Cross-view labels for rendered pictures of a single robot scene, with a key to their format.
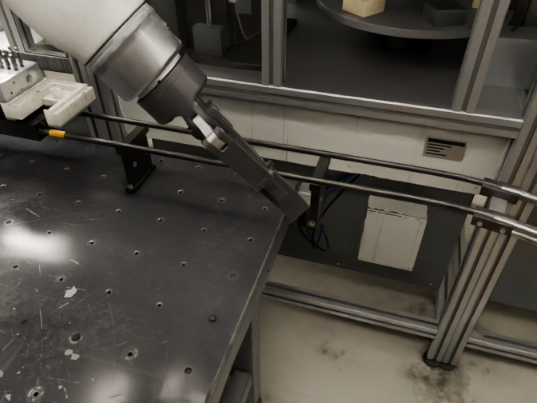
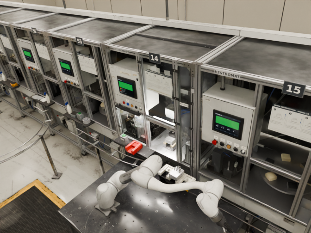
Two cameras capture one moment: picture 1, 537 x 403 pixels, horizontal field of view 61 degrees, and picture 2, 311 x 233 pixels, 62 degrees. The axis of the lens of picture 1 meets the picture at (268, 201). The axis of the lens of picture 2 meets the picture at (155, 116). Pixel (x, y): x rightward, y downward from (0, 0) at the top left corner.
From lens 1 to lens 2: 1.57 m
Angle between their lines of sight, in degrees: 21
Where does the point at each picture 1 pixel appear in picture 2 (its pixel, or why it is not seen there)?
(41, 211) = (179, 207)
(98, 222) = (192, 215)
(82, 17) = (210, 214)
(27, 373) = not seen: outside the picture
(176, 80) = (220, 222)
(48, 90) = (185, 177)
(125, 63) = (214, 219)
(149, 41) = (218, 217)
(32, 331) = not seen: outside the picture
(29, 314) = not seen: outside the picture
